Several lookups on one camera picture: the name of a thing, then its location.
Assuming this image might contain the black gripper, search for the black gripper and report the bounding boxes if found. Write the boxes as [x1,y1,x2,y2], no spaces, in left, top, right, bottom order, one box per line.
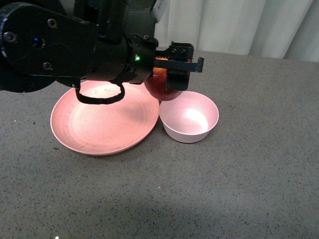
[122,34,204,91]

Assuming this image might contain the red apple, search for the red apple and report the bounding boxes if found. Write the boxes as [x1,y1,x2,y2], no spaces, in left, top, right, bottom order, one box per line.
[144,68,182,101]

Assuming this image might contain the pink bowl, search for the pink bowl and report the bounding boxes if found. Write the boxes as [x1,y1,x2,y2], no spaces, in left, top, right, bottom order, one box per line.
[159,91,219,143]

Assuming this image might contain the pink plate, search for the pink plate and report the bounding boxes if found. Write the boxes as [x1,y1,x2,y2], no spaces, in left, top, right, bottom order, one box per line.
[50,83,160,155]

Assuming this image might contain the white curtain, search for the white curtain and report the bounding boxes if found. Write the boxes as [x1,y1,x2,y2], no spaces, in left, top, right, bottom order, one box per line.
[155,0,319,62]

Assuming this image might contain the black cable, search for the black cable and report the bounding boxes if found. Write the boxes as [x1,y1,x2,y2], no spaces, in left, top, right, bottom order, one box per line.
[74,82,125,105]

